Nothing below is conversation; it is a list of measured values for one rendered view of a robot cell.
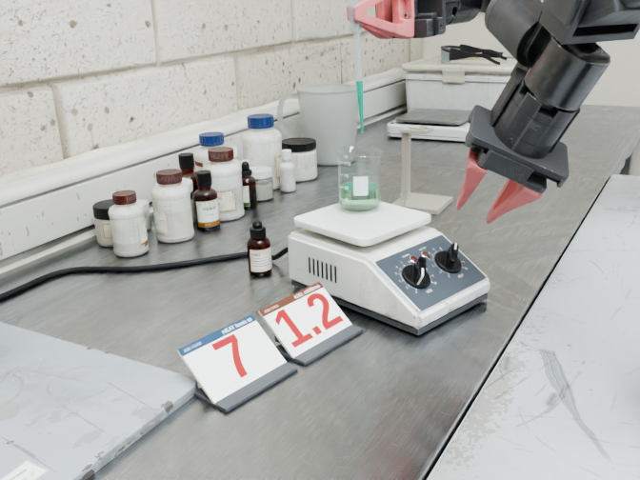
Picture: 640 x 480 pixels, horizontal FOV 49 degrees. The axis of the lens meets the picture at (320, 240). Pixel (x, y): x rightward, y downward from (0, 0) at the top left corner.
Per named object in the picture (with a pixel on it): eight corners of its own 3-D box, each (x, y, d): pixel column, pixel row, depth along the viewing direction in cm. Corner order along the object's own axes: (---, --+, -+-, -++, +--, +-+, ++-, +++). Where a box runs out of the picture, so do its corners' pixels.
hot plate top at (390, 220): (435, 221, 81) (435, 213, 81) (365, 248, 73) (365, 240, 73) (359, 202, 89) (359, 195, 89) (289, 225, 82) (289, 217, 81)
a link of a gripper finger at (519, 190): (449, 184, 77) (490, 114, 71) (508, 210, 77) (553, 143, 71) (442, 219, 71) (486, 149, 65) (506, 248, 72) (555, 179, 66)
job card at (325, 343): (363, 331, 73) (363, 295, 71) (305, 366, 66) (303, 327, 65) (319, 315, 77) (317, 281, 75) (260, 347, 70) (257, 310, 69)
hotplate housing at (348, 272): (491, 300, 79) (495, 233, 76) (418, 341, 71) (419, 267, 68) (350, 254, 94) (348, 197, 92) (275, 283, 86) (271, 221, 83)
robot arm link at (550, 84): (499, 73, 66) (538, 8, 61) (543, 77, 69) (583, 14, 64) (540, 119, 62) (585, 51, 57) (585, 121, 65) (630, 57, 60)
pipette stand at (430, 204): (452, 201, 116) (455, 124, 111) (437, 214, 109) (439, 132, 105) (407, 196, 119) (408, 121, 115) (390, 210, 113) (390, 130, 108)
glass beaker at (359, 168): (390, 213, 83) (390, 146, 80) (352, 221, 81) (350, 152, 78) (364, 201, 88) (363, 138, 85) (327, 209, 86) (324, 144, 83)
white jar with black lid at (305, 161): (323, 174, 135) (321, 138, 133) (309, 183, 129) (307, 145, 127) (290, 172, 138) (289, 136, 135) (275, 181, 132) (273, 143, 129)
